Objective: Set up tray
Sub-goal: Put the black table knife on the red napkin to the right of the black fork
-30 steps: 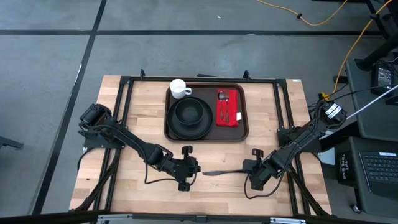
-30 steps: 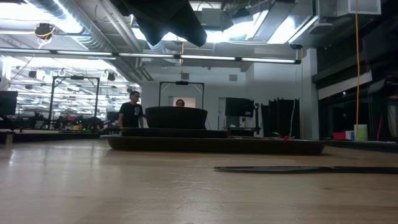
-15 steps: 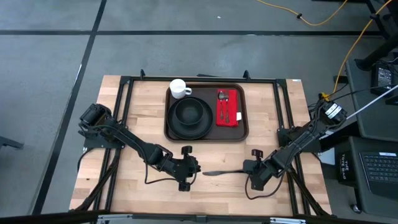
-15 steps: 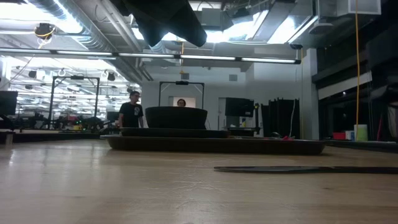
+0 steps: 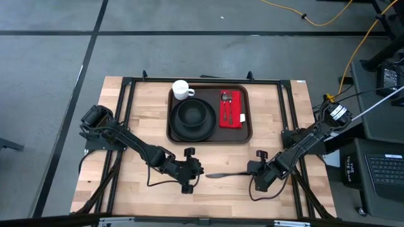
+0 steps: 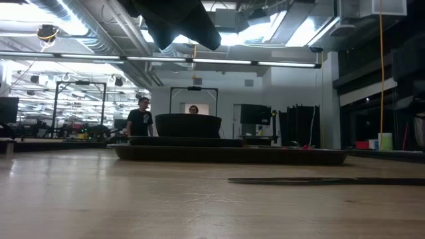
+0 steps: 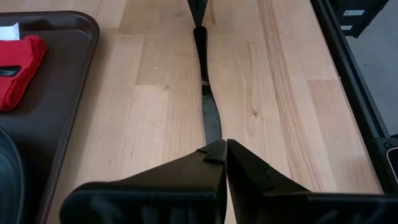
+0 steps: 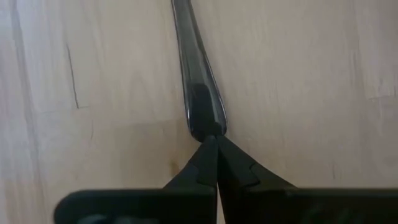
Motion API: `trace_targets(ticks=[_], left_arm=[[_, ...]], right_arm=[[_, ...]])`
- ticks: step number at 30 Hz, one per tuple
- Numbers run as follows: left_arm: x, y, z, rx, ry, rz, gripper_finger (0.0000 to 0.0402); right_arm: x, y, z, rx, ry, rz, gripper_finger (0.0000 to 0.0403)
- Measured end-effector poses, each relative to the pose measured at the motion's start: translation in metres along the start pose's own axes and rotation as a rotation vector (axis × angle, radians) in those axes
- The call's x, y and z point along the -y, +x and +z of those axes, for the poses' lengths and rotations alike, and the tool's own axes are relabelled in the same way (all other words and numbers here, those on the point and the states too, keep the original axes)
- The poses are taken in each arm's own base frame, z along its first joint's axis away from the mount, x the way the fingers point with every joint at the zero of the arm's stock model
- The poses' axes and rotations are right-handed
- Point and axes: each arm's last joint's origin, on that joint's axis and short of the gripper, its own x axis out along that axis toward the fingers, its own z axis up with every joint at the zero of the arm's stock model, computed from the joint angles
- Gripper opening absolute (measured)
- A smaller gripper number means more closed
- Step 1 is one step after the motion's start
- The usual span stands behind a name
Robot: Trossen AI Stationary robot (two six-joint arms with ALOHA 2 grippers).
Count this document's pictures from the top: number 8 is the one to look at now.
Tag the dark metal spoon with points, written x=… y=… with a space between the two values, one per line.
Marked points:
x=199 y=77

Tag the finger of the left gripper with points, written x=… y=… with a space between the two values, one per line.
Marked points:
x=280 y=208
x=155 y=205

